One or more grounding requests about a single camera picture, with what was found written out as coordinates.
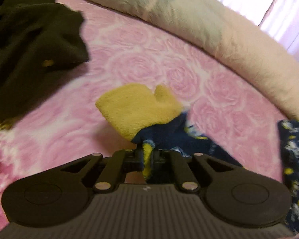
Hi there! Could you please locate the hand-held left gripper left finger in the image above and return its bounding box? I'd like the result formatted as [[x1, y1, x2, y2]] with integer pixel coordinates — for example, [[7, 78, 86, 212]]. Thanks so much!
[[60, 149, 143, 194]]

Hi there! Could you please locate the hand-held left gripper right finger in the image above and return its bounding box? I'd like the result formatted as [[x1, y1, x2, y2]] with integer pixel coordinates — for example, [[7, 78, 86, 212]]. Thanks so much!
[[149, 150, 236, 194]]

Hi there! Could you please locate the navy cartoon print fleece pajama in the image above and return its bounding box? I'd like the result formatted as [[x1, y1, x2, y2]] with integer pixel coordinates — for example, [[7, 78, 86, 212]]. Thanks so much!
[[95, 83, 299, 235]]

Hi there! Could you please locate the pink rose pattern blanket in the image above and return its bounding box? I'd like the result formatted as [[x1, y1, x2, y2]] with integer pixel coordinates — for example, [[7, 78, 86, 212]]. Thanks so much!
[[0, 0, 289, 232]]

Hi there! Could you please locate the beige and grey duvet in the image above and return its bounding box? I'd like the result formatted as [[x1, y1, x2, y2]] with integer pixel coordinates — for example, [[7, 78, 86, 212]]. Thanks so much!
[[62, 0, 299, 120]]

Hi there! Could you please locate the black garment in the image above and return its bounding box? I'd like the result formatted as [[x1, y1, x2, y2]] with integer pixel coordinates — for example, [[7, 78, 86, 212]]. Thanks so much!
[[0, 0, 90, 130]]

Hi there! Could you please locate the sheer pink white curtain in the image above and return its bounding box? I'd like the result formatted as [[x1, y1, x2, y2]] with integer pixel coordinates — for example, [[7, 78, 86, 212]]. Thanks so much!
[[196, 0, 299, 66]]

